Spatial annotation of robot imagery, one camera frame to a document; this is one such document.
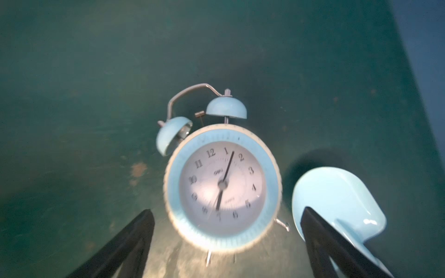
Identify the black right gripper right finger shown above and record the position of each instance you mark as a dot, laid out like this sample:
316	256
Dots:
324	244

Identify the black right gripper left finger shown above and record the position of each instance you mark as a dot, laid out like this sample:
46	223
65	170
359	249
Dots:
125	255

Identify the blue twin-bell alarm clock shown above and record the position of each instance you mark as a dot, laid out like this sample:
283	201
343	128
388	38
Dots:
222	186

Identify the light blue plastic spoon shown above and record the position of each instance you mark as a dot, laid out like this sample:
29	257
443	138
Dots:
343	200

